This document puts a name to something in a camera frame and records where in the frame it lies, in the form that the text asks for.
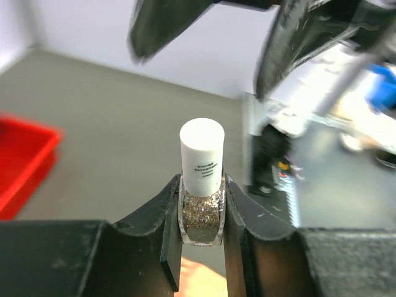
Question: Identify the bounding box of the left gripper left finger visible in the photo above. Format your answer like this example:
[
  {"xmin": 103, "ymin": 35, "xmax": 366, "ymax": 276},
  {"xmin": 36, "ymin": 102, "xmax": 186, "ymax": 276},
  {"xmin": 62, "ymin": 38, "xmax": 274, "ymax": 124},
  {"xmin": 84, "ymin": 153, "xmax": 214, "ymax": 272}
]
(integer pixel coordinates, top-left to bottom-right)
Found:
[{"xmin": 1, "ymin": 175, "xmax": 182, "ymax": 296}]

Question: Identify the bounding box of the white nail polish cap brush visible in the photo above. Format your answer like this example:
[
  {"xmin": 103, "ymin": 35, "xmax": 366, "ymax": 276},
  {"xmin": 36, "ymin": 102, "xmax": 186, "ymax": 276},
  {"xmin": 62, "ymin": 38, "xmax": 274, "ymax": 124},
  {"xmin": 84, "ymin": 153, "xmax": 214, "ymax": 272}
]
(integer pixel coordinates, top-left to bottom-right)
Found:
[{"xmin": 179, "ymin": 118, "xmax": 225, "ymax": 197}]

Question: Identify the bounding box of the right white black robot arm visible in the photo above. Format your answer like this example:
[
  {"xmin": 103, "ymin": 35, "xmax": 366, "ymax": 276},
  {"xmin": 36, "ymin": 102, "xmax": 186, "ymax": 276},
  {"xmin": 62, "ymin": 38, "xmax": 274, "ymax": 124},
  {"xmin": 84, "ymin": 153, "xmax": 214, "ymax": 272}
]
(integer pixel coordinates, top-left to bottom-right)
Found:
[{"xmin": 128, "ymin": 0, "xmax": 361, "ymax": 195}]

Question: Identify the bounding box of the blue plastic bin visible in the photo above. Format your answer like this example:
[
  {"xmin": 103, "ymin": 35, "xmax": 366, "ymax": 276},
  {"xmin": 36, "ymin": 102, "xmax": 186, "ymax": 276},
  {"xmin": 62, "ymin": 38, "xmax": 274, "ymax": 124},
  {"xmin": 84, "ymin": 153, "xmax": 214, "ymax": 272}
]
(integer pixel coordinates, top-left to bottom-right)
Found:
[{"xmin": 366, "ymin": 64, "xmax": 395, "ymax": 111}]

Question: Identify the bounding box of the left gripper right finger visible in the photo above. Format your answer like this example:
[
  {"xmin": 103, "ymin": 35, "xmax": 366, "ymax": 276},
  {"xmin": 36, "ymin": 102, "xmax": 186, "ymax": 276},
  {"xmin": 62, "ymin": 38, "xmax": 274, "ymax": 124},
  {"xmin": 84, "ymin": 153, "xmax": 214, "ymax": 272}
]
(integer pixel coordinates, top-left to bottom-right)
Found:
[{"xmin": 224, "ymin": 176, "xmax": 395, "ymax": 296}]

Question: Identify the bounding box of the grey slotted cable duct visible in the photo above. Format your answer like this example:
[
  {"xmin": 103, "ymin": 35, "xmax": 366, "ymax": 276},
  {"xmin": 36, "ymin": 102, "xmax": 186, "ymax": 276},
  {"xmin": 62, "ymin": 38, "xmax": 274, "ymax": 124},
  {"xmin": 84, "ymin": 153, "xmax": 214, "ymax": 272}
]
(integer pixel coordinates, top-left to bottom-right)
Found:
[{"xmin": 275, "ymin": 168, "xmax": 301, "ymax": 227}]

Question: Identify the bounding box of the red plastic tray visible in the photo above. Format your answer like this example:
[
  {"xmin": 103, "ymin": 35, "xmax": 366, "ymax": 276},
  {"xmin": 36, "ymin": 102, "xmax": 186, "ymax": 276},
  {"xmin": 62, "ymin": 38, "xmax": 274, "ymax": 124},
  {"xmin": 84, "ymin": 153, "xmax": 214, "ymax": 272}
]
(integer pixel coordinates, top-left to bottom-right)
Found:
[{"xmin": 1, "ymin": 114, "xmax": 63, "ymax": 220}]

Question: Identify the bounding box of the glitter nail polish bottle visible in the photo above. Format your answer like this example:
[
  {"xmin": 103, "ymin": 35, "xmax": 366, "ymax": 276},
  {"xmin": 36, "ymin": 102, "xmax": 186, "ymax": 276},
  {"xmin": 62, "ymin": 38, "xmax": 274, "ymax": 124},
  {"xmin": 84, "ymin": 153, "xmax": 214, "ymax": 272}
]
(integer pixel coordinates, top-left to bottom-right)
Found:
[{"xmin": 178, "ymin": 177, "xmax": 226, "ymax": 247}]

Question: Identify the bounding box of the mannequin hand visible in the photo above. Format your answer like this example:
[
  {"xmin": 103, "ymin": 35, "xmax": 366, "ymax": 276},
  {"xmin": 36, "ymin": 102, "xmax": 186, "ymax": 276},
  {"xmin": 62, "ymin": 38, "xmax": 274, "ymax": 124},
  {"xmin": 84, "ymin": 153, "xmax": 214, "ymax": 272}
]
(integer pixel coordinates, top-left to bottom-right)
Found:
[{"xmin": 174, "ymin": 257, "xmax": 228, "ymax": 297}]

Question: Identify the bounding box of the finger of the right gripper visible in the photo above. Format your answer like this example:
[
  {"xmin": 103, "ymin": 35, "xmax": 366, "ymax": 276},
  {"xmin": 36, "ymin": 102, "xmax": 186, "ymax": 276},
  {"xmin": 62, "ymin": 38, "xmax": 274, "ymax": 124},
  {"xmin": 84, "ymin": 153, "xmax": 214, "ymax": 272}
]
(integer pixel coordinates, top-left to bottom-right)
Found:
[
  {"xmin": 254, "ymin": 1, "xmax": 361, "ymax": 100},
  {"xmin": 127, "ymin": 0, "xmax": 214, "ymax": 63}
]

